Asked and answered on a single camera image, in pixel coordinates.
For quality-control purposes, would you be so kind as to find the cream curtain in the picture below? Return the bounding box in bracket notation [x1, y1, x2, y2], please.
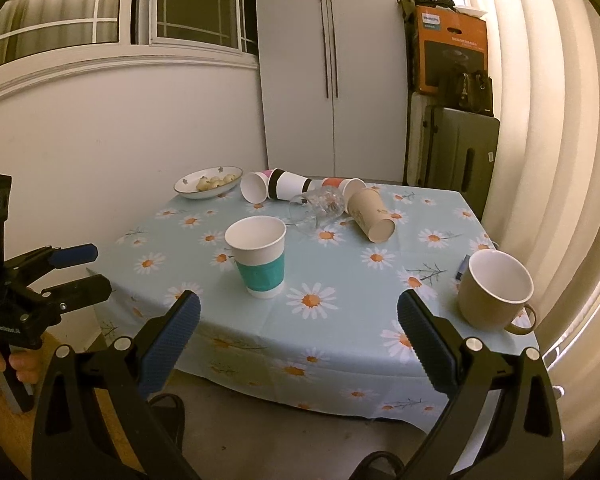
[452, 0, 600, 413]

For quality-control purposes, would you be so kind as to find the black item on floor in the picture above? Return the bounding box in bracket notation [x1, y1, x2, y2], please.
[144, 393, 187, 462]

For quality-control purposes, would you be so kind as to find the black handbag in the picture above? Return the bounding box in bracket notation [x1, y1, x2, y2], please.
[439, 67, 494, 114]

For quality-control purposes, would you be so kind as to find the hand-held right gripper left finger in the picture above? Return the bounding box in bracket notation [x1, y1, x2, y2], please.
[31, 290, 203, 480]

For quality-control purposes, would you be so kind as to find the pile of pale round snacks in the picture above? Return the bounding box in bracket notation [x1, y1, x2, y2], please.
[195, 173, 241, 192]

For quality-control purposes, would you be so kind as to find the white floral plate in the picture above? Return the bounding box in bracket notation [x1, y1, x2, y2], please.
[174, 166, 244, 201]

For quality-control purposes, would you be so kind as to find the brown paper cup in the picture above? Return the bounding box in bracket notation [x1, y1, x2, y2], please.
[346, 187, 397, 244]

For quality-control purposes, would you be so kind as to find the orange cardboard box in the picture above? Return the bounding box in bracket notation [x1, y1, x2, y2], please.
[412, 5, 489, 96]

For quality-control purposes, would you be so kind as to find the dark wardrobe door handle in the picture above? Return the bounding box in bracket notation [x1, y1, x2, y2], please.
[329, 0, 340, 99]
[318, 0, 330, 99]

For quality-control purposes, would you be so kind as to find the white black-banded paper cup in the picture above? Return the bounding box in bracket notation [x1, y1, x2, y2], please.
[267, 167, 315, 202]

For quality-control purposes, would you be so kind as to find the clear glass cup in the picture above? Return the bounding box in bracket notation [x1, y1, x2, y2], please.
[288, 185, 345, 235]

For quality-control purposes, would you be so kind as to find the white framed window sash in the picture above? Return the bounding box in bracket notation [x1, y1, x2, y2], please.
[0, 0, 133, 75]
[134, 0, 259, 57]

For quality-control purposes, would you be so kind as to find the white and pink paper cup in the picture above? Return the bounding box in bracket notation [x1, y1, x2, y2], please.
[239, 170, 274, 205]

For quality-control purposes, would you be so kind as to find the red and white paper cup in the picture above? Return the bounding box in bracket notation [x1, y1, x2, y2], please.
[321, 177, 367, 211]

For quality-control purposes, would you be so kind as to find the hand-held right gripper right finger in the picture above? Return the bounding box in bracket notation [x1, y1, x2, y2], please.
[396, 289, 566, 480]

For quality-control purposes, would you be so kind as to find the beige ceramic mug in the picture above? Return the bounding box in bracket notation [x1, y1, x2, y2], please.
[457, 248, 538, 336]

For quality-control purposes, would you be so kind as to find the white wardrobe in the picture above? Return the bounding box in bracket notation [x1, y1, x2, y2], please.
[254, 0, 412, 184]

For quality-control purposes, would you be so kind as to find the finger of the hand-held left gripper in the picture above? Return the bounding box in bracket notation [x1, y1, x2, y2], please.
[27, 275, 114, 319]
[2, 243, 99, 287]

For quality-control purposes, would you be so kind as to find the teal and white paper cup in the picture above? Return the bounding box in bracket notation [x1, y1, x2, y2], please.
[224, 215, 287, 300]

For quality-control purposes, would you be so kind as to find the blue daisy tablecloth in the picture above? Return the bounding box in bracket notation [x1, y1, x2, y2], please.
[86, 180, 541, 434]

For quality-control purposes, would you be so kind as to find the dark grey suitcase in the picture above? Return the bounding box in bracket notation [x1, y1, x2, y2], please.
[422, 104, 501, 222]

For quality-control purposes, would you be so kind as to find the person's left hand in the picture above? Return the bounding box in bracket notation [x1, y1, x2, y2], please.
[0, 336, 44, 402]

